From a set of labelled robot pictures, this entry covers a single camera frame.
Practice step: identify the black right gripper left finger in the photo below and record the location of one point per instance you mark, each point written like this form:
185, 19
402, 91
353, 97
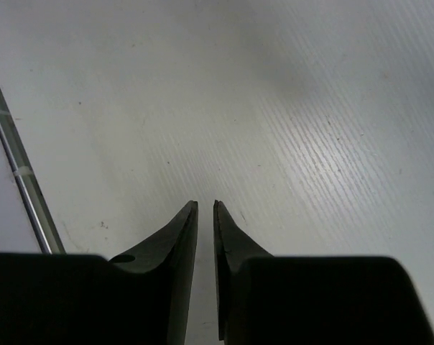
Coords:
140, 296

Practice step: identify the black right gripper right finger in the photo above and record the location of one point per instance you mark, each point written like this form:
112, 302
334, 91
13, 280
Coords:
266, 299

